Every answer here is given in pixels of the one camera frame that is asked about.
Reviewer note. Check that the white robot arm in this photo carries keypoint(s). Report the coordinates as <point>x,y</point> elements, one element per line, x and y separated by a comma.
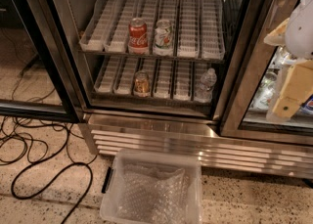
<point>298,42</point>

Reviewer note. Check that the blue pepsi can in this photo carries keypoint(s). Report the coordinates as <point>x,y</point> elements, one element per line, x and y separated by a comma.
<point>307,106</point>

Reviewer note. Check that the green white 7up can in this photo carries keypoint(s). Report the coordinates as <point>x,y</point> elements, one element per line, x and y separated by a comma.
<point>163,41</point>

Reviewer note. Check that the gold brown can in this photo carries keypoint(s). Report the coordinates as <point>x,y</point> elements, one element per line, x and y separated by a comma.
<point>141,84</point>

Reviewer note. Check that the clear plastic water bottle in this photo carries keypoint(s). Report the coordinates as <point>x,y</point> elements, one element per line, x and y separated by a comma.
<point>204,88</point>

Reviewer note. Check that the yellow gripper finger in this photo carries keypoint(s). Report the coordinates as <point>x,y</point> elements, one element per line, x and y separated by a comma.
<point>277,36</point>
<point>297,88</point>

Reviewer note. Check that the bottom wire shelf with trays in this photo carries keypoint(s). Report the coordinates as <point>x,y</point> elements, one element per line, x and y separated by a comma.
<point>169,80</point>

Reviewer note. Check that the open glass fridge door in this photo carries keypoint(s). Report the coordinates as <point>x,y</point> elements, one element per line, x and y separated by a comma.
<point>34,81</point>

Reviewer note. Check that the clear plastic storage bin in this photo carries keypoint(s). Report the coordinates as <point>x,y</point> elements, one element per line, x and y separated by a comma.
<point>114,182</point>

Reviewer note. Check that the stainless steel fridge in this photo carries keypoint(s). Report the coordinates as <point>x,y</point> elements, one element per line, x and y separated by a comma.
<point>225,133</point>

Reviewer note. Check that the middle wire shelf with trays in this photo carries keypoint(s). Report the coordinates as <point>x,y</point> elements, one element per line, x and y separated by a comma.
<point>197,26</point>

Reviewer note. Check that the wire shelf with trays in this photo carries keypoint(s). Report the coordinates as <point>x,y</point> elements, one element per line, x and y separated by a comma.
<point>197,26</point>
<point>169,80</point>

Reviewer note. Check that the white green can right compartment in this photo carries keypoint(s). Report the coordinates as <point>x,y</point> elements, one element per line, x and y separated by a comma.
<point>265,91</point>

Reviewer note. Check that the red coca-cola can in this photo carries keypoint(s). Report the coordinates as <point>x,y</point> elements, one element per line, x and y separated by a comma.
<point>138,39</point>

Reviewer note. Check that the bubble wrap sheet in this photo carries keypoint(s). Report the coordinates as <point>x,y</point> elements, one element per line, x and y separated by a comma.
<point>154,195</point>

